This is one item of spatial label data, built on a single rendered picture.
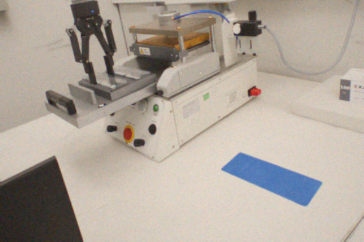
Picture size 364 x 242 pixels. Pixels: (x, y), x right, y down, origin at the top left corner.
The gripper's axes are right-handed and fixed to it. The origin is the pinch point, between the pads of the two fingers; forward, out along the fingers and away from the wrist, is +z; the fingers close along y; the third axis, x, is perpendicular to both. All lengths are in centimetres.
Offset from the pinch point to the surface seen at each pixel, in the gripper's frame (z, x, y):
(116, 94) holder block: 5.1, 10.0, 1.9
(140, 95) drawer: 8.0, 11.0, -5.0
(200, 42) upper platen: -0.7, 10.2, -34.0
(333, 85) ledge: 23, 40, -70
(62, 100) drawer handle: 2.8, 4.7, 14.9
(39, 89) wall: 40, -140, -19
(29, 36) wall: 3, -139, -24
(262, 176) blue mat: 28, 44, -16
